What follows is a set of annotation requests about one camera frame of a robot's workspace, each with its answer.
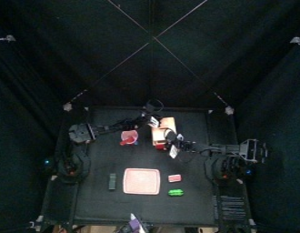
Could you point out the light wooden drawer cabinet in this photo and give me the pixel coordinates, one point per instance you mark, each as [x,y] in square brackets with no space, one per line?
[163,129]

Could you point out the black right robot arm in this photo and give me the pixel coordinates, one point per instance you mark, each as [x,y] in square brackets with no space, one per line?
[224,149]

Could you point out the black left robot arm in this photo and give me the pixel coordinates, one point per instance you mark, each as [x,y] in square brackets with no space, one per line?
[80,133]

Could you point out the small blue toy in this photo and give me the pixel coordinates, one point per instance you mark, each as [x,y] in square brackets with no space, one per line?
[136,143]

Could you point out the small pink toy block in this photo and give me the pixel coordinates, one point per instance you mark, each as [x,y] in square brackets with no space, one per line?
[175,178]

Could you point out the pink square tray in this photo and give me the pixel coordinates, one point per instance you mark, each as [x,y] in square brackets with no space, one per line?
[141,181]

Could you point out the dark green rectangular block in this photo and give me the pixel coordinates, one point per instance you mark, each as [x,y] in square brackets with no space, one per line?
[112,181]

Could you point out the purple and white object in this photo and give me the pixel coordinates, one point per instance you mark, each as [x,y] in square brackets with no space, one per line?
[133,226]

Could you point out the grey frame clamp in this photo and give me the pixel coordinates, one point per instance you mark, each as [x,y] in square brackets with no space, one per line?
[67,106]
[229,110]
[296,40]
[9,38]

